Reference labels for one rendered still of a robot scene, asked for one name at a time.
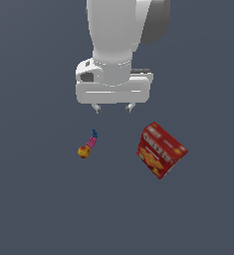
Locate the red cracker box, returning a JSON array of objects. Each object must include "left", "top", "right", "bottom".
[{"left": 135, "top": 121, "right": 189, "bottom": 180}]

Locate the small colourful toy stick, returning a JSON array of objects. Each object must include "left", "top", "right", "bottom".
[{"left": 77, "top": 128, "right": 100, "bottom": 159}]

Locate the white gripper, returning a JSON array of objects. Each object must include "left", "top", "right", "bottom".
[{"left": 75, "top": 58, "right": 154, "bottom": 115}]

